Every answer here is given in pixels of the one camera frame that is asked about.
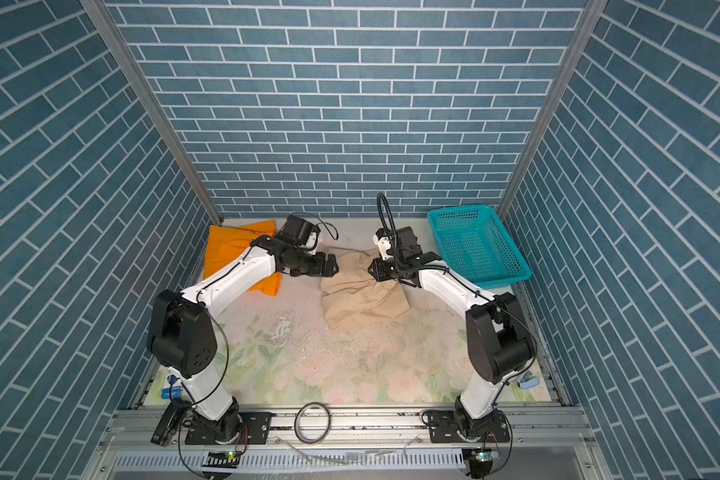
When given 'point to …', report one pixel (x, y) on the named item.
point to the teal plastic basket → (473, 240)
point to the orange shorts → (226, 244)
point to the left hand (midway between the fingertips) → (327, 268)
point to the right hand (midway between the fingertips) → (371, 264)
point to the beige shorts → (354, 297)
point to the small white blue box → (174, 392)
